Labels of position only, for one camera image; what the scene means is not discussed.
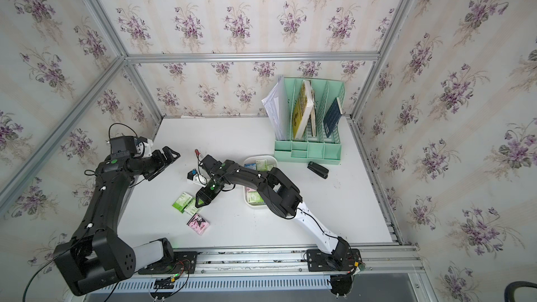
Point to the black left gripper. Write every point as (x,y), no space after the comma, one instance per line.
(159,162)

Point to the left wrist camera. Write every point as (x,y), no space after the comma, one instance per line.
(143,147)

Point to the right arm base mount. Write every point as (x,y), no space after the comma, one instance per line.
(320,262)

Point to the thin book in organizer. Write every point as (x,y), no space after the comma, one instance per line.
(313,123)

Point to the aluminium mounting rail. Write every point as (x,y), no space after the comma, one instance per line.
(292,260)

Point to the white paper stack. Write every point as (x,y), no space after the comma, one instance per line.
(277,108)

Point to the black stapler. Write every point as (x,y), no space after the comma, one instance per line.
(319,170)

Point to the green tissue pack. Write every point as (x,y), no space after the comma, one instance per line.
(254,199)
(263,165)
(191,208)
(181,203)

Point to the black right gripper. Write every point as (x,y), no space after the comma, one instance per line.
(201,196)

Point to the blue tissue pack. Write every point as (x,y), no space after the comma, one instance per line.
(252,166)

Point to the yellow book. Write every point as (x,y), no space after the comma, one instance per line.
(303,107)

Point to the green plastic file organizer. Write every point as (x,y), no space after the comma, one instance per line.
(317,144)

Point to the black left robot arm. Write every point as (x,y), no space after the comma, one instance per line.
(96,256)

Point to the red capped marker pen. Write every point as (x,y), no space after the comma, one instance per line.
(198,154)

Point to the aluminium frame profiles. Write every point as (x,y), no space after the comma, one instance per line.
(53,50)

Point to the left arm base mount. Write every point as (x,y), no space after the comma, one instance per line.
(159,257)

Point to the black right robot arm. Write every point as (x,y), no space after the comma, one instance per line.
(281,196)

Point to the dark blue notebook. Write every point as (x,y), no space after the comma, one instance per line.
(332,117)

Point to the pink tissue pack bottom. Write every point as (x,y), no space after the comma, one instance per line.
(198,224)

